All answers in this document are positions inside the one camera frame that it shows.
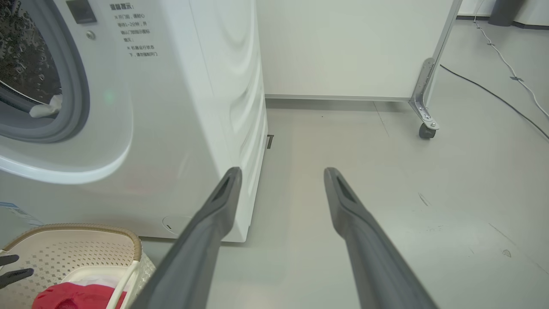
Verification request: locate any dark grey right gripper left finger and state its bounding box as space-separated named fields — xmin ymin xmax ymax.
xmin=129 ymin=167 xmax=243 ymax=309

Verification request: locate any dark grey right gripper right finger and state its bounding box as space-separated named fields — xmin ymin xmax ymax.
xmin=324 ymin=167 xmax=438 ymax=309

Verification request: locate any red garment with white stripes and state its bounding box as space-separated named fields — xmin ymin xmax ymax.
xmin=32 ymin=281 xmax=129 ymax=309

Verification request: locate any white cloth garment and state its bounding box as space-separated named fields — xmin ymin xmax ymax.
xmin=29 ymin=95 xmax=63 ymax=118

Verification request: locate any cream perforated laundry basket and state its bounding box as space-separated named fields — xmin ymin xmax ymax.
xmin=0 ymin=223 xmax=156 ymax=309

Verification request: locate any white front-load washing machine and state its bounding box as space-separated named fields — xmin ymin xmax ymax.
xmin=0 ymin=0 xmax=274 ymax=243

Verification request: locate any blue energy label sticker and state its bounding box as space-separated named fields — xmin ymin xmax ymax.
xmin=0 ymin=202 xmax=44 ymax=227

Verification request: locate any white partition panel angular metal leg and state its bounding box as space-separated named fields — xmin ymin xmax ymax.
xmin=256 ymin=0 xmax=464 ymax=129

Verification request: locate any black floor cable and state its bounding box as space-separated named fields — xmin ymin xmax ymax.
xmin=440 ymin=64 xmax=549 ymax=140

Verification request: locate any white floor cable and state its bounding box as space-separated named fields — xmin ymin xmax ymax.
xmin=473 ymin=0 xmax=549 ymax=118

